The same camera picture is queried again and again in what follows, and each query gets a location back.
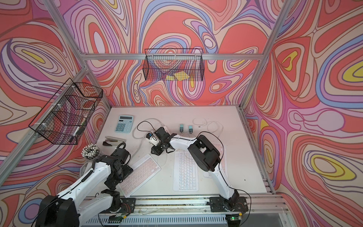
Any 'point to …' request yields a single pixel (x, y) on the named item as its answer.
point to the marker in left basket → (75, 132)
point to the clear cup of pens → (90, 151)
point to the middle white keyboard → (185, 173)
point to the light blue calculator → (124, 124)
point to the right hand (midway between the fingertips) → (155, 153)
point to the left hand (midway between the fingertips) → (127, 178)
